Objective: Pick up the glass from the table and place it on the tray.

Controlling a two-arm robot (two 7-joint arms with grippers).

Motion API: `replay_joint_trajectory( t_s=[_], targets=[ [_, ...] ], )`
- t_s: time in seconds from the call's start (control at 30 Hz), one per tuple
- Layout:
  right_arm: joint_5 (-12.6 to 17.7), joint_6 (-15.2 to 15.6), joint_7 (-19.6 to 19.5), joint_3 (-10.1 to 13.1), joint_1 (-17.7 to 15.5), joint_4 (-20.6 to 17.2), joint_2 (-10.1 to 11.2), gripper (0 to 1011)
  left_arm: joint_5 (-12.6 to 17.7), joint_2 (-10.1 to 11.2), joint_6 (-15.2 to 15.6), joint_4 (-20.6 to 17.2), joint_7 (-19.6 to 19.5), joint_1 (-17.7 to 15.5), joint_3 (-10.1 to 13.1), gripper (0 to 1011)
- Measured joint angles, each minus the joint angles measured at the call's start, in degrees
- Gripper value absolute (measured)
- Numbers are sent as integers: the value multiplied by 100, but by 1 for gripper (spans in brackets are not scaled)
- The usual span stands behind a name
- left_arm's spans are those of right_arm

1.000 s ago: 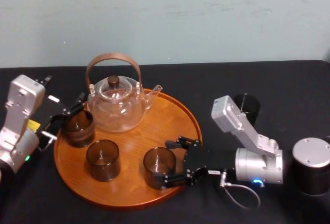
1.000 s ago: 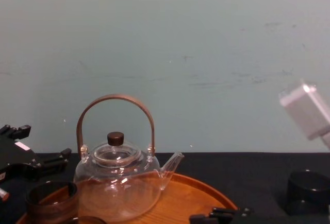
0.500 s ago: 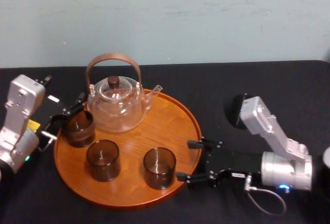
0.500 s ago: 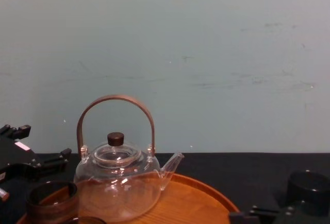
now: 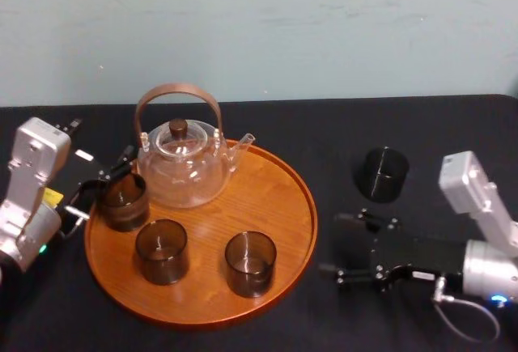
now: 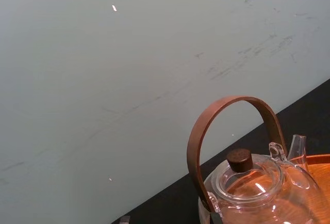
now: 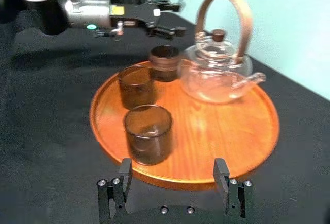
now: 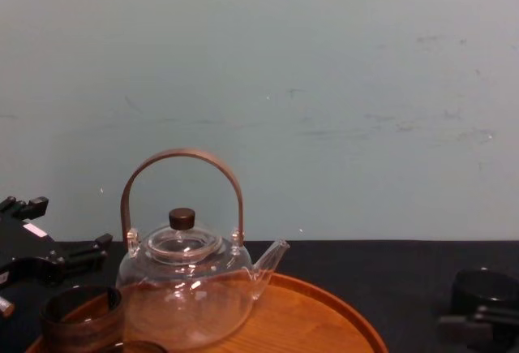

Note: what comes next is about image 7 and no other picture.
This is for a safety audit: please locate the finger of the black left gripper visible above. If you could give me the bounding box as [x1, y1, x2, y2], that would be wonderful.
[143, 0, 187, 13]
[145, 25, 188, 41]

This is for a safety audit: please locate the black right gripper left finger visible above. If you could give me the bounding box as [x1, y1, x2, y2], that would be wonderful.
[96, 158, 133, 222]

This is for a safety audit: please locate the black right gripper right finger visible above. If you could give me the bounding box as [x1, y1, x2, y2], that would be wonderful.
[213, 158, 255, 219]

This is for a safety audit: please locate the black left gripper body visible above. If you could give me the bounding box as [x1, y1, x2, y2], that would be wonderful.
[109, 2, 162, 28]

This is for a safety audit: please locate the brown tinted drinking glass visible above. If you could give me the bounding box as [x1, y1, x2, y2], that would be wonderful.
[117, 66, 156, 110]
[123, 104, 173, 166]

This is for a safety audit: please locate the round orange wooden tray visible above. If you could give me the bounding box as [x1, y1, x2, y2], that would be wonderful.
[89, 60, 281, 192]

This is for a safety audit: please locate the dark brown ribbed cup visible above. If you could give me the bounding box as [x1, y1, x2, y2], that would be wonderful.
[148, 44, 182, 83]

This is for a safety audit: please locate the glass teapot lid, wooden knob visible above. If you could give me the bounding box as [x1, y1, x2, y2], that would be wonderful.
[194, 29, 234, 55]

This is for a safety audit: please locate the black table cloth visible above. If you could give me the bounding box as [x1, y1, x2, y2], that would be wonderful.
[0, 7, 330, 224]

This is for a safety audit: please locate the thin dark cable, silver plug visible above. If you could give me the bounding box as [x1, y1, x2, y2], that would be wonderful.
[92, 21, 125, 41]

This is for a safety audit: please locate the clear glass teapot, wooden handle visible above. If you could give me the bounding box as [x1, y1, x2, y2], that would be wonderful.
[178, 0, 267, 104]

